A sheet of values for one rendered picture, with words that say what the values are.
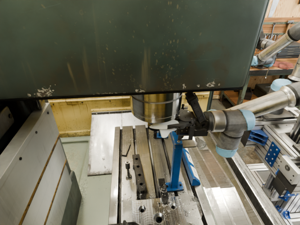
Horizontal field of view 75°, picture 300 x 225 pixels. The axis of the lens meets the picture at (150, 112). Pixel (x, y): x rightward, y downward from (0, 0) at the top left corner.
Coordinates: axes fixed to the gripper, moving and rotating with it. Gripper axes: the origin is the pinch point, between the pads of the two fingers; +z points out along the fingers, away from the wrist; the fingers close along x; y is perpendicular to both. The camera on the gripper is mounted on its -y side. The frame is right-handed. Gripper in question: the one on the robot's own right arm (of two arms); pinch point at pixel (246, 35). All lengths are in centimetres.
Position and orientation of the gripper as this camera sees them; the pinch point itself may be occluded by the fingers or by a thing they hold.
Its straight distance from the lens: 207.5
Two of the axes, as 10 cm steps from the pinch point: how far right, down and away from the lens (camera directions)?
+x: 9.3, -2.9, 2.0
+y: 1.3, 8.1, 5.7
